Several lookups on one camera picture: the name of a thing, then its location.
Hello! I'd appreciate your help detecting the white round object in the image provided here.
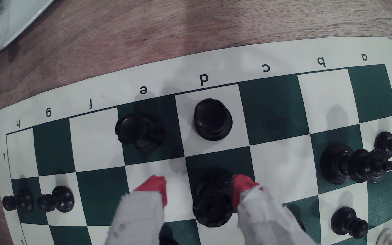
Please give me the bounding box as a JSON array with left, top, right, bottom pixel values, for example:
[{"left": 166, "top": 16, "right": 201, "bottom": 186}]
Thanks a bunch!
[{"left": 0, "top": 0, "right": 54, "bottom": 64}]

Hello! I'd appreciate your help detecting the black chess queen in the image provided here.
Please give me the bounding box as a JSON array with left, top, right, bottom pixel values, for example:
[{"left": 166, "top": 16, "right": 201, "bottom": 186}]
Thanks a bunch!
[{"left": 193, "top": 169, "right": 235, "bottom": 228}]

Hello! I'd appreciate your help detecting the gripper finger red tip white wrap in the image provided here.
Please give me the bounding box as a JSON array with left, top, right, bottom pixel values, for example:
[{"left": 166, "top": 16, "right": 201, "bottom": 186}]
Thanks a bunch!
[
  {"left": 105, "top": 176, "right": 168, "bottom": 245},
  {"left": 232, "top": 175, "right": 319, "bottom": 245}
]

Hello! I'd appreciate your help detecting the white chess pawn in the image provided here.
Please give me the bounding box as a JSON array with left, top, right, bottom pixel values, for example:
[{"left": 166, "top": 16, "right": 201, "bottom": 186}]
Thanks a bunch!
[{"left": 376, "top": 228, "right": 392, "bottom": 245}]

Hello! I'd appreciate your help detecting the black chess king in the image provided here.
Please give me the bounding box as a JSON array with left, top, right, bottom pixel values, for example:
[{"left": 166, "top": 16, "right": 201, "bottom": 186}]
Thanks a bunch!
[{"left": 320, "top": 143, "right": 392, "bottom": 185}]

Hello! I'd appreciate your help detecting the green and white chess mat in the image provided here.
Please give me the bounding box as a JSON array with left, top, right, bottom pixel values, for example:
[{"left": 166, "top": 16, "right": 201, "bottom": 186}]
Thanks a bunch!
[{"left": 0, "top": 36, "right": 392, "bottom": 245}]

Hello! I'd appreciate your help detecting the black chess rook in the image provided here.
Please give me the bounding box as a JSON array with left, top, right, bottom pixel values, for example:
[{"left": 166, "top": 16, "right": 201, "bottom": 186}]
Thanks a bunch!
[
  {"left": 115, "top": 113, "right": 165, "bottom": 152},
  {"left": 193, "top": 98, "right": 233, "bottom": 142}
]

